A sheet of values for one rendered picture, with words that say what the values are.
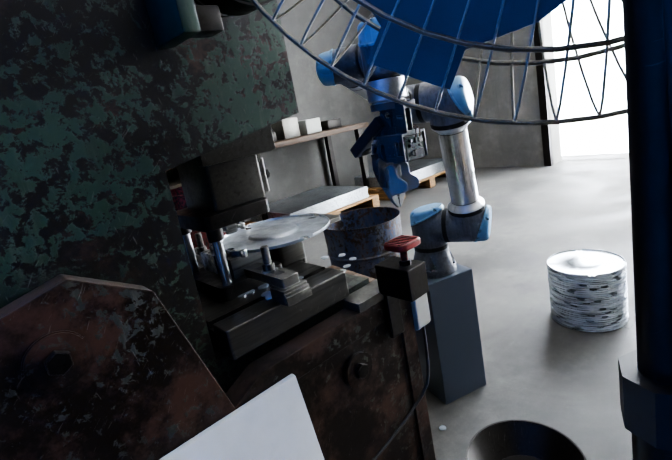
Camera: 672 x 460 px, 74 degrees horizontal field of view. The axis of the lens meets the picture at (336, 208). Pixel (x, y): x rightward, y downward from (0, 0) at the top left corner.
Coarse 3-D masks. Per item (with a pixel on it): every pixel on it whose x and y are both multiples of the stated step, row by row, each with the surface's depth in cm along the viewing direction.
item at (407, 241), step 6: (390, 240) 95; (396, 240) 95; (402, 240) 94; (408, 240) 93; (414, 240) 93; (384, 246) 94; (390, 246) 92; (396, 246) 91; (402, 246) 91; (408, 246) 91; (414, 246) 92; (402, 252) 91; (402, 258) 94
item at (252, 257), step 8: (208, 256) 104; (240, 256) 98; (248, 256) 99; (256, 256) 100; (208, 264) 106; (216, 264) 103; (232, 264) 96; (240, 264) 98; (248, 264) 99; (216, 272) 103; (232, 272) 97; (240, 272) 98
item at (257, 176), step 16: (192, 160) 95; (240, 160) 97; (256, 160) 99; (192, 176) 97; (208, 176) 92; (224, 176) 94; (240, 176) 97; (256, 176) 99; (192, 192) 99; (208, 192) 93; (224, 192) 94; (240, 192) 97; (256, 192) 100; (192, 208) 102; (208, 208) 95; (224, 208) 94
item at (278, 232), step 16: (256, 224) 124; (272, 224) 121; (288, 224) 115; (304, 224) 114; (320, 224) 111; (224, 240) 113; (240, 240) 110; (256, 240) 107; (272, 240) 105; (288, 240) 102
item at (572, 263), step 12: (564, 252) 200; (576, 252) 197; (588, 252) 195; (600, 252) 193; (612, 252) 189; (564, 264) 188; (576, 264) 184; (588, 264) 182; (600, 264) 181; (612, 264) 180; (624, 264) 178; (588, 276) 173
